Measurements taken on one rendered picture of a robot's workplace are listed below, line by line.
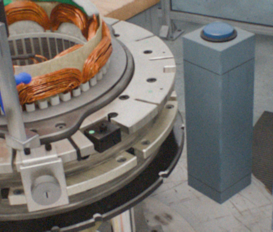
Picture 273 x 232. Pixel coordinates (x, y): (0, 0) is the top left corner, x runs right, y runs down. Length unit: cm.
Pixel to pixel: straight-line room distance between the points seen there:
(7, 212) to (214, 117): 38
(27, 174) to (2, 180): 4
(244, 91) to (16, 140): 43
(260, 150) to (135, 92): 182
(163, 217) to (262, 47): 234
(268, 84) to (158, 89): 226
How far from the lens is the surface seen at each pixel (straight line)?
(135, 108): 59
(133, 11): 92
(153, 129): 63
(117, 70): 64
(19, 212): 60
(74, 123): 57
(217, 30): 86
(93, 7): 66
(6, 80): 52
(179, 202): 97
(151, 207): 94
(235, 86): 88
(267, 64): 304
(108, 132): 56
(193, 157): 96
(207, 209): 96
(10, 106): 54
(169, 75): 64
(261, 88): 284
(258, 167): 233
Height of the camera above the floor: 140
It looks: 32 degrees down
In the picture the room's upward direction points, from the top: 5 degrees counter-clockwise
